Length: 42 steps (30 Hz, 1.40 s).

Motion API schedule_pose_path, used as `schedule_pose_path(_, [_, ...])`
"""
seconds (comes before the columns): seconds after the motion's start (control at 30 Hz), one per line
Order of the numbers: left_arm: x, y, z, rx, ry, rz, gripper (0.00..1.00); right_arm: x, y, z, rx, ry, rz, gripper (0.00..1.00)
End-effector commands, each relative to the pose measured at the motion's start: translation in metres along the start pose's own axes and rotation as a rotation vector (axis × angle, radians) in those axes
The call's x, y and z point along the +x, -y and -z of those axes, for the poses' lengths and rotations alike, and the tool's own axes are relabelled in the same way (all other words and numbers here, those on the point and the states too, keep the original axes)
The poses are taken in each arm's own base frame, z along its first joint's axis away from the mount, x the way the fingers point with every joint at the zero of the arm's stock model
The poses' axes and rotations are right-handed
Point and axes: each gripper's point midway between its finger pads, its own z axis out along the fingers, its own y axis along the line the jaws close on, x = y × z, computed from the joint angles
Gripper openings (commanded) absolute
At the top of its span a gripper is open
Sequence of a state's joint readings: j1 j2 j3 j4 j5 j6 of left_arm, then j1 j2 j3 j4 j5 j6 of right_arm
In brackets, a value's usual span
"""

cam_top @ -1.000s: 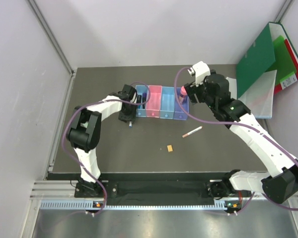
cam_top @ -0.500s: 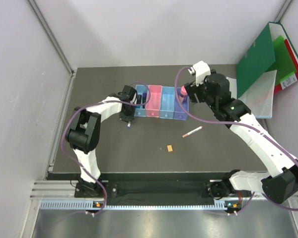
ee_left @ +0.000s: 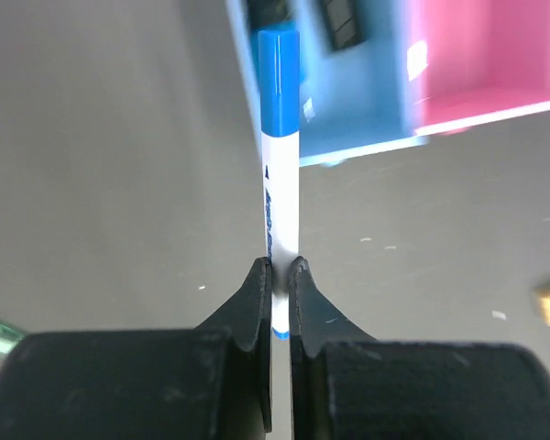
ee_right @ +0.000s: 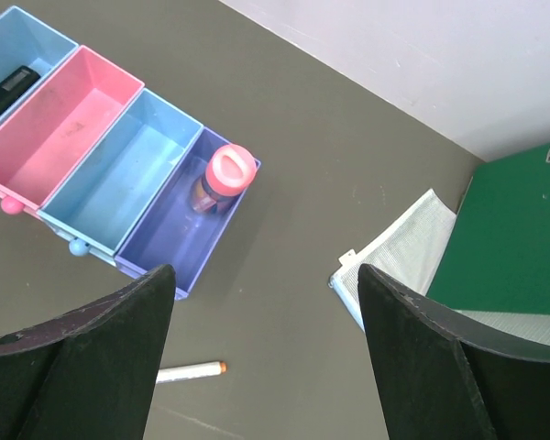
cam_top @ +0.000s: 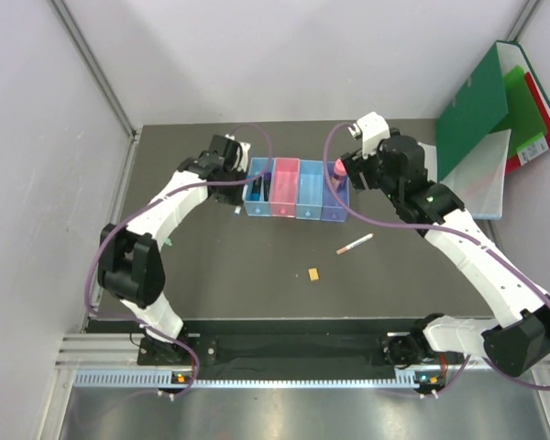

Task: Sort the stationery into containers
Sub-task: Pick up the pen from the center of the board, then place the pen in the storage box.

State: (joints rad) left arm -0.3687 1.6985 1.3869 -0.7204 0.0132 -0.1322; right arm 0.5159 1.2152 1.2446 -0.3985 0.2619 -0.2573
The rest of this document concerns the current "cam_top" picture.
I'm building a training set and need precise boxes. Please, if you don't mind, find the black highlighter blue cap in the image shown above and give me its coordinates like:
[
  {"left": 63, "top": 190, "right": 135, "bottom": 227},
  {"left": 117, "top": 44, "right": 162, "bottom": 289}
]
[{"left": 249, "top": 177, "right": 262, "bottom": 202}]

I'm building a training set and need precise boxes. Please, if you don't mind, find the black highlighter purple cap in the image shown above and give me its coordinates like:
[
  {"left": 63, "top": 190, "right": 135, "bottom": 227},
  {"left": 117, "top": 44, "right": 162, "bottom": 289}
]
[{"left": 262, "top": 172, "right": 272, "bottom": 202}]

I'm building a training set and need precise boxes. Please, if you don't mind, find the pink capped glue stick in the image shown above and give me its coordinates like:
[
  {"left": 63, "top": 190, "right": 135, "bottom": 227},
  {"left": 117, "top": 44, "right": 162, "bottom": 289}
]
[{"left": 331, "top": 159, "right": 347, "bottom": 191}]

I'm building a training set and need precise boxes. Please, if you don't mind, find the pink plastic drawer bin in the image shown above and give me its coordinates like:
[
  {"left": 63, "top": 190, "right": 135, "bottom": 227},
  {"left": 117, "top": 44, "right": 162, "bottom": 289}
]
[{"left": 269, "top": 158, "right": 300, "bottom": 217}]

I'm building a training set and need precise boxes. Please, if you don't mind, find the white marker pink cap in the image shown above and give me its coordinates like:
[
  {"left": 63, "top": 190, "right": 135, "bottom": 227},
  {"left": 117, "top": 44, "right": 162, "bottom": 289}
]
[{"left": 335, "top": 233, "right": 374, "bottom": 255}]

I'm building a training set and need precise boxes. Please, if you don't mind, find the light blue drawer bin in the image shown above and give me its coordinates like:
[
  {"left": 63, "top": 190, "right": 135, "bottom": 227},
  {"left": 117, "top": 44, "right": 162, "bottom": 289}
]
[{"left": 295, "top": 159, "right": 324, "bottom": 220}]

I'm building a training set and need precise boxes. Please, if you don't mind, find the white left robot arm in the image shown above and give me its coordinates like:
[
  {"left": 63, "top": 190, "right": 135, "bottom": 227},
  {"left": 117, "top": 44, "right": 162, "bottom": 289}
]
[{"left": 96, "top": 135, "right": 250, "bottom": 364}]

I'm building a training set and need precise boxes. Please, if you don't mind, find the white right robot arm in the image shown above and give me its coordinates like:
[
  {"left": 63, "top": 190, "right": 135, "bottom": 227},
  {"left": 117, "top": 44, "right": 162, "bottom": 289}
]
[{"left": 341, "top": 130, "right": 550, "bottom": 378}]

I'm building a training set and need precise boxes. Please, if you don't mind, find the translucent light blue folder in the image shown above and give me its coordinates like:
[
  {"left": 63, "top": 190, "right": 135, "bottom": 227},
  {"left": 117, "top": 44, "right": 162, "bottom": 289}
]
[{"left": 419, "top": 128, "right": 512, "bottom": 220}]

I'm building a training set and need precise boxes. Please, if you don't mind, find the green binder folder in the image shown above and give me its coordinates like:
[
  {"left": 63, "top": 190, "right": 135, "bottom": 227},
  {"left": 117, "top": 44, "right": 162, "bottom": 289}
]
[{"left": 434, "top": 40, "right": 550, "bottom": 184}]

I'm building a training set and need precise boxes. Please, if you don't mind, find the orange eraser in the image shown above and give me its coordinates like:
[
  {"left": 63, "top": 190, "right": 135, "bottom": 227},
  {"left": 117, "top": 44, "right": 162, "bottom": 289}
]
[{"left": 308, "top": 268, "right": 319, "bottom": 281}]

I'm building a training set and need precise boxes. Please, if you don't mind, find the red folder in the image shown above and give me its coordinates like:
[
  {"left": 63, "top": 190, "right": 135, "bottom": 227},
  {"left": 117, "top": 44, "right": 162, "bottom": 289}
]
[{"left": 504, "top": 66, "right": 550, "bottom": 174}]

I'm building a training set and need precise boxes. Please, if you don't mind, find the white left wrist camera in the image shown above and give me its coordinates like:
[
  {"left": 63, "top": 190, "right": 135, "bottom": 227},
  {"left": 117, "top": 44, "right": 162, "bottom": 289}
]
[{"left": 225, "top": 134, "right": 251, "bottom": 171}]

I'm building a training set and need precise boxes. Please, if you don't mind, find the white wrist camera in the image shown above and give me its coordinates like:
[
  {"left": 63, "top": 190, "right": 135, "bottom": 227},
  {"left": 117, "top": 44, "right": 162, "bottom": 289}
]
[
  {"left": 225, "top": 134, "right": 251, "bottom": 171},
  {"left": 347, "top": 112, "right": 391, "bottom": 159}
]

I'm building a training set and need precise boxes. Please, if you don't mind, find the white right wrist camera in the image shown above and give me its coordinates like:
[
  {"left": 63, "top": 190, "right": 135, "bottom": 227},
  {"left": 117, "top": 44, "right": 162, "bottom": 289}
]
[{"left": 347, "top": 112, "right": 391, "bottom": 159}]

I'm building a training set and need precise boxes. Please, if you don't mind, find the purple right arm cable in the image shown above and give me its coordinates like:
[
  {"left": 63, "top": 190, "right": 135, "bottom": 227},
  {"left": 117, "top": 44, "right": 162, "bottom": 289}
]
[{"left": 323, "top": 121, "right": 550, "bottom": 399}]

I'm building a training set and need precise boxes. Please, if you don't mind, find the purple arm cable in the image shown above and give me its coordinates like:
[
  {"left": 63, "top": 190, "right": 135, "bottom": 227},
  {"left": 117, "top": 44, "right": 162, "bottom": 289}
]
[
  {"left": 323, "top": 121, "right": 550, "bottom": 399},
  {"left": 86, "top": 123, "right": 274, "bottom": 399}
]

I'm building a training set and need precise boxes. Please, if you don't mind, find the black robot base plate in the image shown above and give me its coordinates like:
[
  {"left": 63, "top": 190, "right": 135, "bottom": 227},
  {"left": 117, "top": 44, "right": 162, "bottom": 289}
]
[{"left": 127, "top": 315, "right": 464, "bottom": 368}]

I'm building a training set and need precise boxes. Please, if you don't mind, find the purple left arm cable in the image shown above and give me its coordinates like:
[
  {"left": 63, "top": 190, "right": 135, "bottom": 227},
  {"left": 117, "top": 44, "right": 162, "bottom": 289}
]
[{"left": 86, "top": 123, "right": 274, "bottom": 399}]

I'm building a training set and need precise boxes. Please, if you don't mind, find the aluminium cable duct rail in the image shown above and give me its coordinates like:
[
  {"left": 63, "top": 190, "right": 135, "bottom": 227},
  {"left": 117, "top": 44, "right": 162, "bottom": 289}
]
[{"left": 54, "top": 332, "right": 550, "bottom": 391}]

